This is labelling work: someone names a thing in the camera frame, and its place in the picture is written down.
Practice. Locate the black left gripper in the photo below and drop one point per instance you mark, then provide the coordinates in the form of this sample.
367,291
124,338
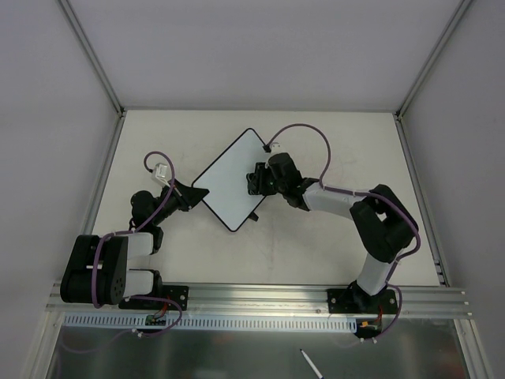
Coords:
180,194

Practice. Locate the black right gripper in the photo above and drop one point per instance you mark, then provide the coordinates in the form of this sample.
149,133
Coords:
257,183

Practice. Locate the white whiteboard black frame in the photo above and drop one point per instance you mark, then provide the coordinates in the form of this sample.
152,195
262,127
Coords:
225,179

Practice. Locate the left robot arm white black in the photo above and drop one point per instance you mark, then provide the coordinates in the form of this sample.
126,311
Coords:
98,272

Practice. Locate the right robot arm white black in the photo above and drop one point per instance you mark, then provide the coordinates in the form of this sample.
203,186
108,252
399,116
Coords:
387,230

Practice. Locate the black whiteboard clip lower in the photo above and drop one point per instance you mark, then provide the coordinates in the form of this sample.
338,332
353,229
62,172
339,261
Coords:
253,216

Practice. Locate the white marker pen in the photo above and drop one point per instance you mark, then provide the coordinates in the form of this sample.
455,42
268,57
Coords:
311,364

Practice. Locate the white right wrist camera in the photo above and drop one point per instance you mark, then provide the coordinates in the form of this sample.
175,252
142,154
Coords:
276,148

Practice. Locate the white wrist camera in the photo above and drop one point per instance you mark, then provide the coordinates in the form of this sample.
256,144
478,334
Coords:
161,174
276,148

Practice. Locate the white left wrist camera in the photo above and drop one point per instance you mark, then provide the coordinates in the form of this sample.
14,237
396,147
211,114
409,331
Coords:
161,174

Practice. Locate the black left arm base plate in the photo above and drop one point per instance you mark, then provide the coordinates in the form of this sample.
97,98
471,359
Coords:
176,293

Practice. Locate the aluminium mounting rail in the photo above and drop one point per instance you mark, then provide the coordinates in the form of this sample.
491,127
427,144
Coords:
311,300

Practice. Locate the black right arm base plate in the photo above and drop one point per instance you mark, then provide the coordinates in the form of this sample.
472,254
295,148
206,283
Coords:
353,300

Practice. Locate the white slotted cable duct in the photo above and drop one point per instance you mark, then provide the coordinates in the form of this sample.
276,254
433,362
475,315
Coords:
212,322

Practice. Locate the left aluminium frame post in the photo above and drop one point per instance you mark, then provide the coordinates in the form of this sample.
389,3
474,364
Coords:
71,17

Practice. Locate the aluminium frame post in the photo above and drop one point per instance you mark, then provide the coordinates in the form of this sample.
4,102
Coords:
71,17
441,43

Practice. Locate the right aluminium frame post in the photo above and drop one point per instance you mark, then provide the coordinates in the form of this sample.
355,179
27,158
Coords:
441,43

